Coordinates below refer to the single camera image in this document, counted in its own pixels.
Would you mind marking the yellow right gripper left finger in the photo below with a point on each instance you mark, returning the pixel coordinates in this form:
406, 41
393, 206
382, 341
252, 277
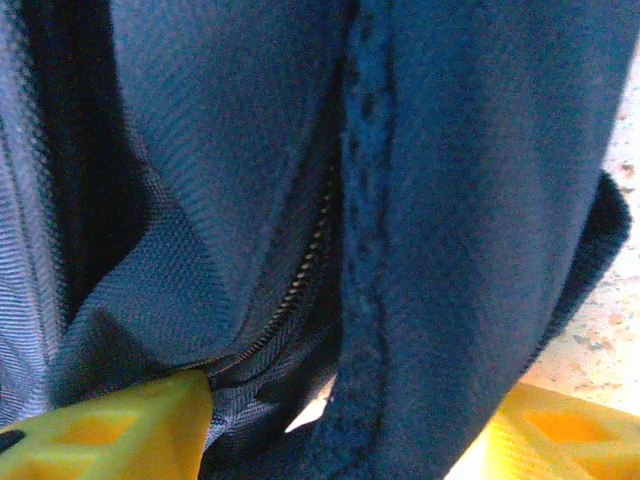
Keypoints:
110, 435

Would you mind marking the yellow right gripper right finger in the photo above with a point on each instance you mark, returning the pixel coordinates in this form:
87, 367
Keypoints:
565, 440

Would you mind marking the navy blue backpack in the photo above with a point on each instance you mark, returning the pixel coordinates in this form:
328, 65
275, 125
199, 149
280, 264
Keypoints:
300, 175

